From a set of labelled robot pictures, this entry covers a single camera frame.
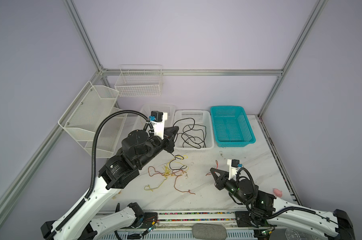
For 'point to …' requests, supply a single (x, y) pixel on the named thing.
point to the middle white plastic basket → (195, 131)
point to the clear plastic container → (291, 234)
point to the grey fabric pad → (209, 231)
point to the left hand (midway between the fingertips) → (176, 129)
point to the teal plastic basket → (232, 127)
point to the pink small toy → (277, 192)
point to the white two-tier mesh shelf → (82, 117)
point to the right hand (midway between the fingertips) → (209, 171)
